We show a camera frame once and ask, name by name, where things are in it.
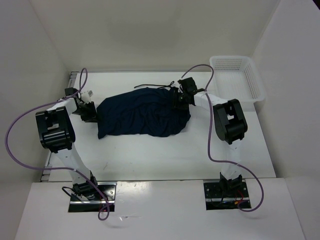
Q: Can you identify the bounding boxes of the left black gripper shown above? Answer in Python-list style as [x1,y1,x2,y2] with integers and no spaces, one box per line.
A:
[72,101,101,123]

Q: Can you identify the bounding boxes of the navy blue shorts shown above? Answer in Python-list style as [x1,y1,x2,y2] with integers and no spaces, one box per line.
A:
[96,81,191,139]

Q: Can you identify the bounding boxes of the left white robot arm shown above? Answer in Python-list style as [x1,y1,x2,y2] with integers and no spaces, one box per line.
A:
[35,87,100,200]

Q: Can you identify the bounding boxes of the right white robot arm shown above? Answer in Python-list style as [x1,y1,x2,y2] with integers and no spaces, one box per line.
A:
[173,77,248,197]

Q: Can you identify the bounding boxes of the white plastic basket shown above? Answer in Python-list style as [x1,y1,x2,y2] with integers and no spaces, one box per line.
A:
[209,55,265,103]

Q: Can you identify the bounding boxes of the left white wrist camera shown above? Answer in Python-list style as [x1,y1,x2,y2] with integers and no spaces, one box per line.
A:
[80,90,93,104]

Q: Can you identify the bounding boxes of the aluminium table edge rail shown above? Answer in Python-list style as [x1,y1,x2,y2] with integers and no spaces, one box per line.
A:
[40,71,79,182]

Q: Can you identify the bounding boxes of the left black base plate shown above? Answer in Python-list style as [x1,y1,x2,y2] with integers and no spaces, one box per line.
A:
[64,182,117,213]

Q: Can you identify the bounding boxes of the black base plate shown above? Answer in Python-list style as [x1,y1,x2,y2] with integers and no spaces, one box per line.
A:
[64,182,117,213]
[203,180,252,211]

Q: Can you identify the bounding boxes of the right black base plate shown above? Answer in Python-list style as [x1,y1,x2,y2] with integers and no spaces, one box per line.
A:
[203,180,252,211]

